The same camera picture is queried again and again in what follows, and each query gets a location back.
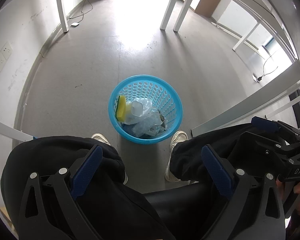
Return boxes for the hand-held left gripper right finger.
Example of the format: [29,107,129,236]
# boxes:
[201,144,287,240]

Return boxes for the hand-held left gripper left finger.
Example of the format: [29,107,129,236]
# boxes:
[18,145,103,240]

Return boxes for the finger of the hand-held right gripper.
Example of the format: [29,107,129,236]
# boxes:
[251,116,300,137]
[241,131,294,160]

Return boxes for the blue plastic mesh basket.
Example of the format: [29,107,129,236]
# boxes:
[108,74,183,145]

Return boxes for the grey table panel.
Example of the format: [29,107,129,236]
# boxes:
[191,80,300,137]

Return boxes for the person's left white shoe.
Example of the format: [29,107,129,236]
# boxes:
[91,133,111,146]

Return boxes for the person's white shoe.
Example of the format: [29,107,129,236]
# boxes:
[165,130,189,182]
[91,133,111,146]

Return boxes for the person's black pants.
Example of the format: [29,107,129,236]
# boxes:
[0,122,300,240]

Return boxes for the person's right white shoe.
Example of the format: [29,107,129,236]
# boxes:
[165,130,189,182]

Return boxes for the black chair seat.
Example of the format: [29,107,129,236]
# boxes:
[142,181,215,240]

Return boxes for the crumpled clear plastic bag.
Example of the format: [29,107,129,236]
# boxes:
[132,120,153,138]

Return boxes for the yellow sponge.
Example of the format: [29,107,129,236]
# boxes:
[116,95,127,122]

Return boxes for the white plastic cup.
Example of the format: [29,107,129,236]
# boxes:
[131,101,144,117]

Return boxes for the crumpled clear plastic wrap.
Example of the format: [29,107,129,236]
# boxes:
[140,99,163,125]

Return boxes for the white table leg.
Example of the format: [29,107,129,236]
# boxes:
[54,0,69,33]
[232,21,262,52]
[173,0,202,32]
[160,0,183,30]

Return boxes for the wooden board piece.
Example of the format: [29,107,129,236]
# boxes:
[0,206,14,233]

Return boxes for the black charger cable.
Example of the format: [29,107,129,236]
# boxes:
[252,50,280,82]

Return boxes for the black power cable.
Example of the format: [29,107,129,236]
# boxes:
[67,0,93,22]

